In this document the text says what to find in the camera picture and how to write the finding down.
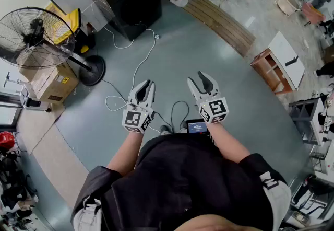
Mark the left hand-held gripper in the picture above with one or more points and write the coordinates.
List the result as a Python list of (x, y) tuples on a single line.
[(134, 120)]

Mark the person's left forearm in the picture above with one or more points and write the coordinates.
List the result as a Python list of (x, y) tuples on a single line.
[(125, 154)]

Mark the person's right forearm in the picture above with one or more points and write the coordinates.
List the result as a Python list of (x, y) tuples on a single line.
[(227, 143)]

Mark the cardboard box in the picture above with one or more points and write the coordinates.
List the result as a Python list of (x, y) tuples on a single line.
[(49, 83)]

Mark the wooden slat platform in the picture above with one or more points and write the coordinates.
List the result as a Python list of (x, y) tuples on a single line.
[(221, 24)]

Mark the white and wooden cabinet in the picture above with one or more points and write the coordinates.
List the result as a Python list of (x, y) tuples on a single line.
[(284, 60)]

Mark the black standing fan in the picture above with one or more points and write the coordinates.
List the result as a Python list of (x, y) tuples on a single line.
[(34, 39)]

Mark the grey metal rack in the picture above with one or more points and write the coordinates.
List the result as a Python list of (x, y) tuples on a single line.
[(304, 117)]

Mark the person's left shoe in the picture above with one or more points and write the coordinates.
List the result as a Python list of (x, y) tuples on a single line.
[(165, 130)]

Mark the red bag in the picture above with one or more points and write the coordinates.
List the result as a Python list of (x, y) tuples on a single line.
[(6, 139)]

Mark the white floor device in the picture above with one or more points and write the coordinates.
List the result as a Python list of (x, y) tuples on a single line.
[(32, 102)]

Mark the person's shoe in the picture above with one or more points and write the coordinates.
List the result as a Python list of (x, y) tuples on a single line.
[(165, 130), (183, 130)]

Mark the black device with screen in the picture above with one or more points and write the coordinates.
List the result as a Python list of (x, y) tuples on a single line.
[(197, 127)]

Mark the black washing machine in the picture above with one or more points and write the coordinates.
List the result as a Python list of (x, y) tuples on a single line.
[(130, 2)]

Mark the yellow and black bin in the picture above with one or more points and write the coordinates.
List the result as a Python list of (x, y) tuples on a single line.
[(74, 22)]

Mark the person's right shoe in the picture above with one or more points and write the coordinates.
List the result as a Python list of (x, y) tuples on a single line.
[(183, 130)]

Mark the round beige tub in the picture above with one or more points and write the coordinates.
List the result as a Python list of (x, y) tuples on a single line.
[(287, 2)]

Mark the person's black and white shirt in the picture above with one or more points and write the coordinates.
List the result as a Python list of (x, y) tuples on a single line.
[(182, 185)]

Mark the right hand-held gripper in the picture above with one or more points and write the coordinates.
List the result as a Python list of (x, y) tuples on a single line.
[(214, 109)]

